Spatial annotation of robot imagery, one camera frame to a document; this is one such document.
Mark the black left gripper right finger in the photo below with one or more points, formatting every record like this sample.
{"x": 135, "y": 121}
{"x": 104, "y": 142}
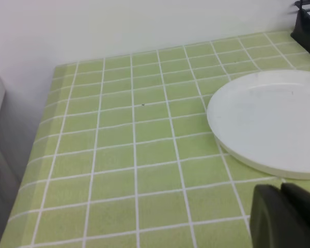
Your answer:
{"x": 299, "y": 198}

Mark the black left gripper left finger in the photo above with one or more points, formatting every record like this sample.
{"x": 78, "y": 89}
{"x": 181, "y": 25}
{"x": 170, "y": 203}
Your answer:
{"x": 274, "y": 222}

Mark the white round plate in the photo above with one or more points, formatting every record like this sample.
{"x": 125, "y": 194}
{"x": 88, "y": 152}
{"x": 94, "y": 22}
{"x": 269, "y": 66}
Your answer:
{"x": 263, "y": 120}

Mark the black wire dish rack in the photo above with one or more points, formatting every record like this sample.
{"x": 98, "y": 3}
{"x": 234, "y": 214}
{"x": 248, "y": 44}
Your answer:
{"x": 301, "y": 31}

